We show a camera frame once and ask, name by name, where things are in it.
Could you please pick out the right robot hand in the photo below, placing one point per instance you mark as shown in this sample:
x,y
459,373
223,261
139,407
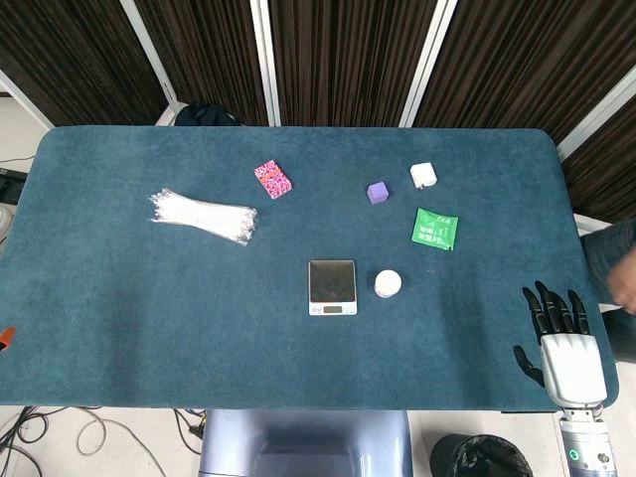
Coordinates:
x,y
571,363

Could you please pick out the person bare hand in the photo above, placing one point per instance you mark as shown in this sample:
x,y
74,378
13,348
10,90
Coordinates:
x,y
625,285

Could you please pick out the white round jar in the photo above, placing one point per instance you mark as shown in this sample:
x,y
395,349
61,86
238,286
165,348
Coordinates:
x,y
388,283

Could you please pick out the person grey sleeve forearm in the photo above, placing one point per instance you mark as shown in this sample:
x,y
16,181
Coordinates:
x,y
598,253

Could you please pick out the digital kitchen scale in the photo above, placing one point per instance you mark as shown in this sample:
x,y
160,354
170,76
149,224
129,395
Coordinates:
x,y
332,280

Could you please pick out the orange object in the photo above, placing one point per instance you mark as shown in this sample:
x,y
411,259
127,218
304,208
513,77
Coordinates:
x,y
7,338

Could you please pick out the black trash bin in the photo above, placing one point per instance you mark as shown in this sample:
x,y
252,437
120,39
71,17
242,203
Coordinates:
x,y
477,457

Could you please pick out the green sachet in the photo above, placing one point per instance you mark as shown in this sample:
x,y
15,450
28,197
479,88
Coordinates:
x,y
434,229

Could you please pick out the white charger block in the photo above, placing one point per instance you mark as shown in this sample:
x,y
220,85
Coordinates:
x,y
424,175

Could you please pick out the purple cube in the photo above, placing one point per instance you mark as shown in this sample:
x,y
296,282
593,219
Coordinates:
x,y
378,194

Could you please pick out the blue robot torso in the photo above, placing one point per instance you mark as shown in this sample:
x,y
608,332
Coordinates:
x,y
303,442

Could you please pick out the pink patterned box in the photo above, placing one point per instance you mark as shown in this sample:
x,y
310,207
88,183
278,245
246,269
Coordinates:
x,y
272,179

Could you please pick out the teal table cloth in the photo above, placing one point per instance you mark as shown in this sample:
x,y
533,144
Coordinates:
x,y
149,323

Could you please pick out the black bag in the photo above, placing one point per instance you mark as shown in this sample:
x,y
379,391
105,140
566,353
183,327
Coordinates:
x,y
206,115

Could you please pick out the black floor device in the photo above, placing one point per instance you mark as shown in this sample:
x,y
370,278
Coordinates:
x,y
11,186

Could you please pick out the white metal frame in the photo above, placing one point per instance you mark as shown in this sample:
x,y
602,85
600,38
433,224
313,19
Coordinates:
x,y
591,224

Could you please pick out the white partition frame post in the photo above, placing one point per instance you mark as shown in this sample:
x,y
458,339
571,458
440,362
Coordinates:
x,y
427,64
266,59
596,116
25,102
149,52

